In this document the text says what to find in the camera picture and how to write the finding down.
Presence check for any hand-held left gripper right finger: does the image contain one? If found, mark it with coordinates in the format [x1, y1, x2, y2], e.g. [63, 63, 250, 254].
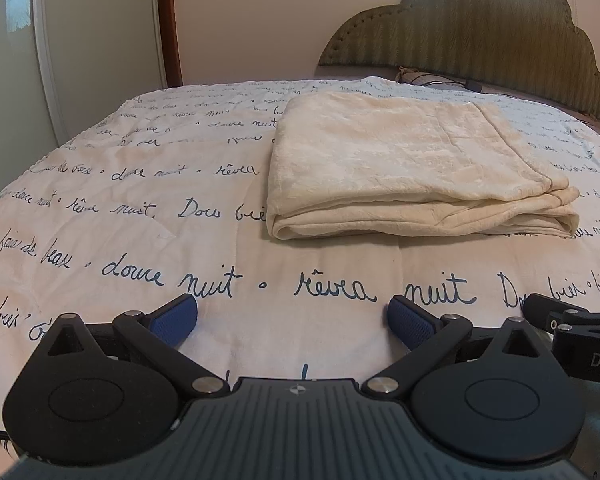
[364, 296, 556, 400]

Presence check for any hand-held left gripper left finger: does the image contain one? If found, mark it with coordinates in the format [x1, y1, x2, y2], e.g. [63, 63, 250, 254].
[27, 294, 231, 400]

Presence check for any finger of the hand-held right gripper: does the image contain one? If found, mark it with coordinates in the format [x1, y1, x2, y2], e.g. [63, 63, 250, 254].
[523, 293, 600, 334]

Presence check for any cream blanket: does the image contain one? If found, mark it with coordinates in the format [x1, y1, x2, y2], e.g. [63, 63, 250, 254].
[266, 91, 581, 241]

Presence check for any white script-printed quilt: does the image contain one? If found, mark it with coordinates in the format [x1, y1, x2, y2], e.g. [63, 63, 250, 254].
[0, 76, 600, 461]

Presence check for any patterned pillow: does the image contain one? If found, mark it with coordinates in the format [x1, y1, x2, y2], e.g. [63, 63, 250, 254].
[396, 66, 486, 93]

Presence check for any white flower-decorated wardrobe door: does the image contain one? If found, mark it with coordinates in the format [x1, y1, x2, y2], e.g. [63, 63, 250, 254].
[0, 0, 169, 173]

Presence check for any green padded headboard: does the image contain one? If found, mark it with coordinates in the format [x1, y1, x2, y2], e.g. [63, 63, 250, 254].
[317, 0, 600, 126]

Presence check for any brown wooden door frame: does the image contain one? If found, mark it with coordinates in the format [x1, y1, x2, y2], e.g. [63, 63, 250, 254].
[155, 0, 184, 89]

